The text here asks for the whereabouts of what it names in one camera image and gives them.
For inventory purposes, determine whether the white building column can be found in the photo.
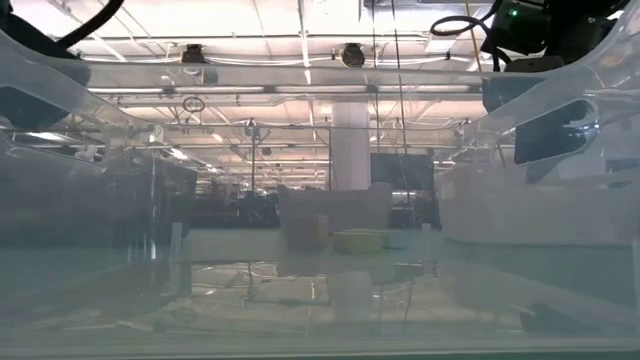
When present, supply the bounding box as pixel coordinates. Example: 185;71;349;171
331;102;372;191

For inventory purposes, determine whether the black ceiling-hung device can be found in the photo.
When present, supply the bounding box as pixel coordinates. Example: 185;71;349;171
339;43;366;69
180;43;207;65

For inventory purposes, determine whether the hanging black cable loop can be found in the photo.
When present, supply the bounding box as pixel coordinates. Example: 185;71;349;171
182;95;207;114

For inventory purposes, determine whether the clear plastic bin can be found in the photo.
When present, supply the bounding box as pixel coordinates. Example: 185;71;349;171
0;0;640;360

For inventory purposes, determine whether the yellow cube block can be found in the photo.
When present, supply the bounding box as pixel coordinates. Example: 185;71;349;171
332;229;389;254

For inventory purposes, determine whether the black mesh bin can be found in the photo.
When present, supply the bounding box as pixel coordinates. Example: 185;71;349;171
0;149;199;249

